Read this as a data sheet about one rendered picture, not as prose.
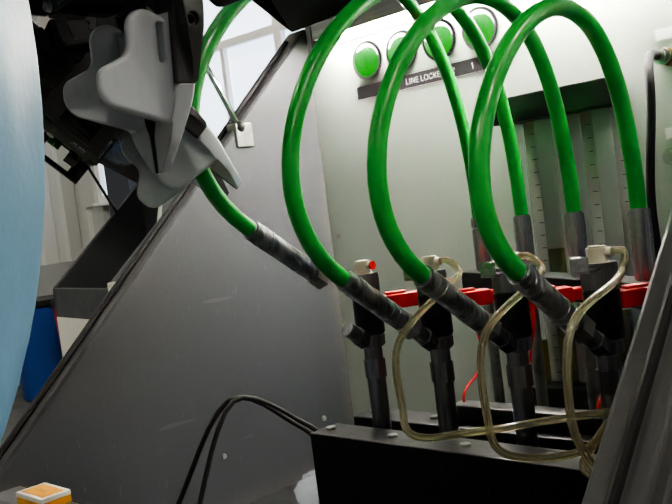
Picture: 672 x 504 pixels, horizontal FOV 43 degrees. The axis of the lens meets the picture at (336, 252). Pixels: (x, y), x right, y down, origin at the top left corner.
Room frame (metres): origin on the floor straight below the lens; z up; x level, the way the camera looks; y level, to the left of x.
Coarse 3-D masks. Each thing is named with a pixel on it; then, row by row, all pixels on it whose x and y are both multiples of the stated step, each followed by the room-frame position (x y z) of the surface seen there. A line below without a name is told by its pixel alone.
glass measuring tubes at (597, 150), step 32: (512, 96) 0.96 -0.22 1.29; (544, 96) 0.93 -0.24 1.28; (576, 96) 0.91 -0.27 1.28; (608, 96) 0.88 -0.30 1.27; (544, 128) 0.94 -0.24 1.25; (576, 128) 0.92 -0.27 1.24; (608, 128) 0.90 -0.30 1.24; (544, 160) 0.95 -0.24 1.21; (576, 160) 0.92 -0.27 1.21; (608, 160) 0.90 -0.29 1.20; (544, 192) 0.95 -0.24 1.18; (608, 192) 0.90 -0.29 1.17; (544, 224) 0.98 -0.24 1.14; (608, 224) 0.90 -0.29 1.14; (544, 256) 0.98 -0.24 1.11; (608, 256) 0.90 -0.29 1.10; (544, 320) 0.97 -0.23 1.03; (544, 352) 0.97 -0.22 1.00; (576, 352) 0.95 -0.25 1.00; (576, 384) 0.95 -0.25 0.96
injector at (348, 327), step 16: (368, 320) 0.80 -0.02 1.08; (352, 336) 0.79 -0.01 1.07; (368, 336) 0.80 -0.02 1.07; (384, 336) 0.81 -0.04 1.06; (368, 352) 0.80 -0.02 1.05; (368, 368) 0.80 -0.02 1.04; (384, 368) 0.81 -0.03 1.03; (368, 384) 0.81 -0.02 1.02; (384, 384) 0.81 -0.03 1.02; (384, 400) 0.80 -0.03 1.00; (384, 416) 0.80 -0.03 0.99
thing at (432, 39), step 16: (240, 0) 0.73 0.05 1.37; (400, 0) 0.89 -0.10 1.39; (224, 16) 0.72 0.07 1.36; (416, 16) 0.90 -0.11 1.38; (208, 32) 0.71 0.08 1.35; (224, 32) 0.72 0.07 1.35; (432, 32) 0.91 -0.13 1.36; (208, 48) 0.70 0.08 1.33; (432, 48) 0.92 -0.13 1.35; (208, 64) 0.70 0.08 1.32; (448, 64) 0.93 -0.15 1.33; (448, 80) 0.93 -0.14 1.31; (448, 96) 0.94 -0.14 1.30; (464, 112) 0.94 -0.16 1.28; (464, 128) 0.94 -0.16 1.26; (464, 144) 0.95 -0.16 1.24; (464, 160) 0.95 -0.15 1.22; (208, 176) 0.69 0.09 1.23; (208, 192) 0.69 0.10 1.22; (224, 208) 0.70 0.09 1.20; (240, 224) 0.71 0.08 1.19
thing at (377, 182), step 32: (448, 0) 0.66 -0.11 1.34; (480, 0) 0.70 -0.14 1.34; (416, 32) 0.63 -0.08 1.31; (544, 64) 0.76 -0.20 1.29; (384, 96) 0.60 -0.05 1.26; (384, 128) 0.59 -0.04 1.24; (384, 160) 0.59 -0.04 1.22; (384, 192) 0.59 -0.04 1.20; (576, 192) 0.78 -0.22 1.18; (384, 224) 0.59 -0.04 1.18; (576, 224) 0.78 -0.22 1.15; (576, 256) 0.78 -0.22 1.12; (448, 288) 0.63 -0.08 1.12; (480, 320) 0.65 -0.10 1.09
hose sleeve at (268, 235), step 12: (264, 228) 0.73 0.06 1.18; (252, 240) 0.72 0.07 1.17; (264, 240) 0.72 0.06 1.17; (276, 240) 0.73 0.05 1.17; (276, 252) 0.74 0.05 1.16; (288, 252) 0.74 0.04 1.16; (300, 252) 0.75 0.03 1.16; (288, 264) 0.75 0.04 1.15; (300, 264) 0.75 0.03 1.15; (312, 264) 0.76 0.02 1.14; (312, 276) 0.76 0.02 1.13
